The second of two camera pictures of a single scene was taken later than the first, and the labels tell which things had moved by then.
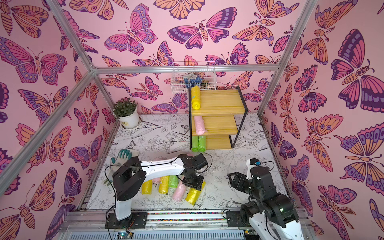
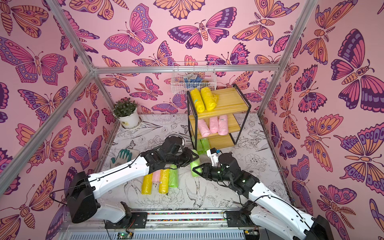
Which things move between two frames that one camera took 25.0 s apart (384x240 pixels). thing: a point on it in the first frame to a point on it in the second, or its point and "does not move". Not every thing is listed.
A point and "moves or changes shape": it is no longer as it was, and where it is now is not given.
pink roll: (156, 181) does not move
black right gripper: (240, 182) to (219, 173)
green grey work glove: (123, 155) does not move
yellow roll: (146, 188) does not move
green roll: (202, 144) moves or changes shape
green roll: (195, 144) to (200, 146)
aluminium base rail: (165, 224) does not move
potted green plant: (126, 110) does not move
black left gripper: (197, 186) to (188, 157)
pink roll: (179, 192) to (223, 125)
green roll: (173, 181) does not move
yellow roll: (193, 194) to (210, 99)
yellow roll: (195, 97) moves or changes shape
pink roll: (199, 125) moves or changes shape
